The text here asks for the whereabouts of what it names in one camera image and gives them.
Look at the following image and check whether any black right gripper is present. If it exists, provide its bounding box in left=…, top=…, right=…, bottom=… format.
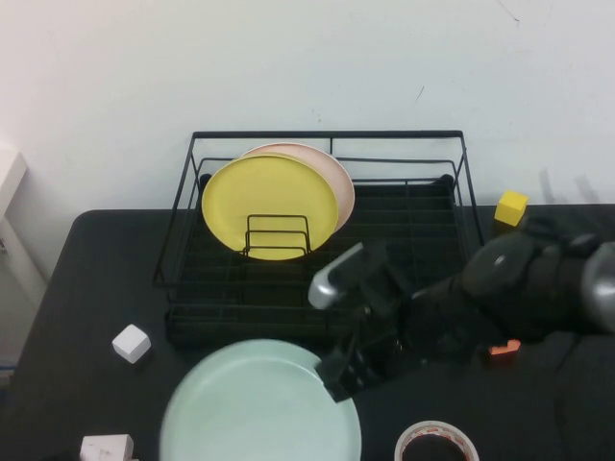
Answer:
left=314, top=268, right=427, bottom=403

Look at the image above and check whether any mint green plate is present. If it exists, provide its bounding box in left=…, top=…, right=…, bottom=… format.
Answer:
left=160, top=338, right=362, bottom=461

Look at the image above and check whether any pink plate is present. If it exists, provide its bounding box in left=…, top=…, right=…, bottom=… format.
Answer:
left=239, top=142, right=357, bottom=235

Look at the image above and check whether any yellow plate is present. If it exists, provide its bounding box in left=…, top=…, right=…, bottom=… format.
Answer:
left=201, top=153, right=341, bottom=263

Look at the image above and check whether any white tape roll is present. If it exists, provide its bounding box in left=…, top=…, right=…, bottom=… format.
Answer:
left=393, top=420, right=480, bottom=461

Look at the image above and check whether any orange cube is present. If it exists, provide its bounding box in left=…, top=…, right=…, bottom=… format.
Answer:
left=487, top=338, right=523, bottom=357

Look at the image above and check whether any white cube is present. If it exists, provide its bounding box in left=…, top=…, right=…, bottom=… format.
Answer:
left=111, top=324, right=152, bottom=365

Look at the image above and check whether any yellow cube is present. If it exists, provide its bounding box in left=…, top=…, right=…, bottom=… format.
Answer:
left=494, top=190, right=529, bottom=227

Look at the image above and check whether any white rectangular block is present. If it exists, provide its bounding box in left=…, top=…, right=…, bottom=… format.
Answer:
left=78, top=433, right=135, bottom=461

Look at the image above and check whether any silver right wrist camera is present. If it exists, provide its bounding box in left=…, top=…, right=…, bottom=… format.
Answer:
left=308, top=241, right=388, bottom=309

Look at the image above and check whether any black wire dish rack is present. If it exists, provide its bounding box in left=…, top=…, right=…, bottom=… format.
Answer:
left=152, top=129, right=497, bottom=354

